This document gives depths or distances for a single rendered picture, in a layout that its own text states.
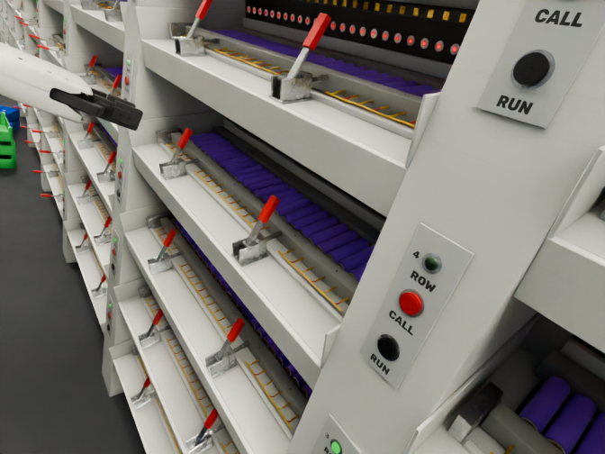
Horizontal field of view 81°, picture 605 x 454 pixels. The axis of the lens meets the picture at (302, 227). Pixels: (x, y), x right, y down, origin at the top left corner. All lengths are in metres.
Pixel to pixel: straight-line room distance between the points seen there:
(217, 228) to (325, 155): 0.24
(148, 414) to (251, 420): 0.51
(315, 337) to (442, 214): 0.19
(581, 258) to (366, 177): 0.15
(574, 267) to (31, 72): 0.54
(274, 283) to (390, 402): 0.19
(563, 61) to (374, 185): 0.13
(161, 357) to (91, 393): 0.44
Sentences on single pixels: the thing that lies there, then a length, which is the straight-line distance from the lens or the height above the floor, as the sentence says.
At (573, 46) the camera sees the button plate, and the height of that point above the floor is 1.04.
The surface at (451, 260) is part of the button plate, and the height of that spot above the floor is 0.91.
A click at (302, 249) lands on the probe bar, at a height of 0.79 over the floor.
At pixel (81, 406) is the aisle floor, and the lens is 1.25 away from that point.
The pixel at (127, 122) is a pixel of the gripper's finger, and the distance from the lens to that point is 0.59.
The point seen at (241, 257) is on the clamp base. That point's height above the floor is 0.77.
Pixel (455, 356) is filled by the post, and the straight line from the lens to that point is 0.27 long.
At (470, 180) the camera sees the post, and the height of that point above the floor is 0.96.
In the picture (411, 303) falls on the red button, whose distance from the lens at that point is 0.26.
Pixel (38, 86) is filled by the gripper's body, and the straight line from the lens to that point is 0.54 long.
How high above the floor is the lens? 1.00
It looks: 24 degrees down
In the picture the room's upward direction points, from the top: 18 degrees clockwise
